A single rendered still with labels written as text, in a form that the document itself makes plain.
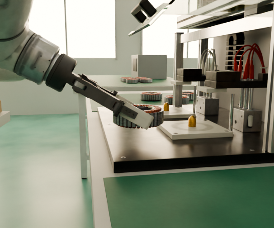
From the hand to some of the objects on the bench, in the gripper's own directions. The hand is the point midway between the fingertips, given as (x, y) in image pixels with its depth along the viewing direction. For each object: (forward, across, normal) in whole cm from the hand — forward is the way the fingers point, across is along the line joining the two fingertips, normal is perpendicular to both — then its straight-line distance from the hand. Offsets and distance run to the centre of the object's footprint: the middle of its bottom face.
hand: (137, 114), depth 65 cm
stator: (+24, -82, +4) cm, 86 cm away
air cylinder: (+29, -6, +10) cm, 31 cm away
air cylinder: (+29, -30, +10) cm, 43 cm away
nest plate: (+17, -31, +3) cm, 35 cm away
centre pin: (+16, -6, +4) cm, 18 cm away
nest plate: (+16, -6, +2) cm, 18 cm away
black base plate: (+19, -18, +1) cm, 27 cm away
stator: (+31, -66, +9) cm, 74 cm away
